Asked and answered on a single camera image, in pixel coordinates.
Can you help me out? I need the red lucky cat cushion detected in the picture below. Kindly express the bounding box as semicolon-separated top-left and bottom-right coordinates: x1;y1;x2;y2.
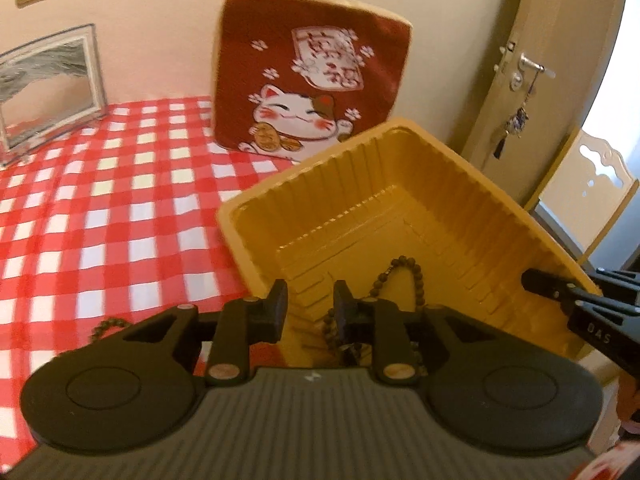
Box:
209;0;414;164

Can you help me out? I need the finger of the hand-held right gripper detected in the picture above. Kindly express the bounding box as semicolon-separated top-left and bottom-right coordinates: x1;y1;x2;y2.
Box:
520;268;602;312

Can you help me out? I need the hanging keychain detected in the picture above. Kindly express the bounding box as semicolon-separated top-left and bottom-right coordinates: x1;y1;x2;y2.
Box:
492;71;540;159

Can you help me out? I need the red white patterned cloth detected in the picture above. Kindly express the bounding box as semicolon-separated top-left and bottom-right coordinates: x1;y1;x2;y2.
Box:
575;375;640;480

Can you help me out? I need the red white checkered tablecloth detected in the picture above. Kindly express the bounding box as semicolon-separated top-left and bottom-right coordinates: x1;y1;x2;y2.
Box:
0;95;301;466

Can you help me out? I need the white wooden chair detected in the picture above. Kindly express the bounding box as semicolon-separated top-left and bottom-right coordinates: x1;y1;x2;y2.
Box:
524;129;640;267

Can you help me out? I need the yellow plastic tray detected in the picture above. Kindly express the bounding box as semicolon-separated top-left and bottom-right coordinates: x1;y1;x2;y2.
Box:
216;117;606;376

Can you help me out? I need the dark green bead necklace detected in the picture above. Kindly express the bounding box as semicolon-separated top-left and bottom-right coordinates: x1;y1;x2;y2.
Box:
91;256;427;377

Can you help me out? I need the silver door handle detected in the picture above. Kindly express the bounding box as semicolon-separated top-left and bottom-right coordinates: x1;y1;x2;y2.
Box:
519;53;557;80

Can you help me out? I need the silver framed picture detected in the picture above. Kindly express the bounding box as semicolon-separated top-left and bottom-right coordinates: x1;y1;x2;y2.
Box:
0;23;107;162

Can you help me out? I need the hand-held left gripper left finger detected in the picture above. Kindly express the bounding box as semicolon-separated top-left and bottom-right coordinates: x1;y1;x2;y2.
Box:
122;280;289;387

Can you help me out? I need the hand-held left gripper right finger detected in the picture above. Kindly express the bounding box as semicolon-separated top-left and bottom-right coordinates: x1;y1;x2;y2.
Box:
333;280;501;387

